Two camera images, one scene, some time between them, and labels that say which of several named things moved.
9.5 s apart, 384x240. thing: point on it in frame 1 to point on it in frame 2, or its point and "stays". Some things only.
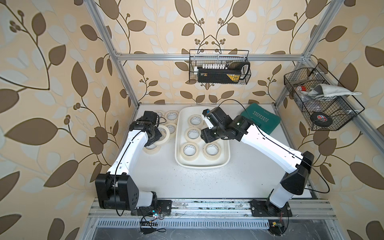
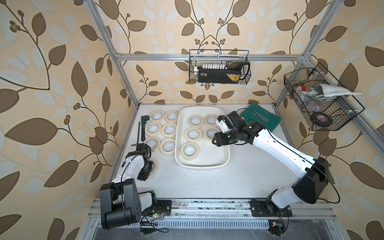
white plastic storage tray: [190, 151] stays
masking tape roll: [171, 116] stays
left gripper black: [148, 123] to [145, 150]
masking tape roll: [159, 112] stays
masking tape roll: [159, 142] to [167, 147]
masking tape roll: [172, 127] stays
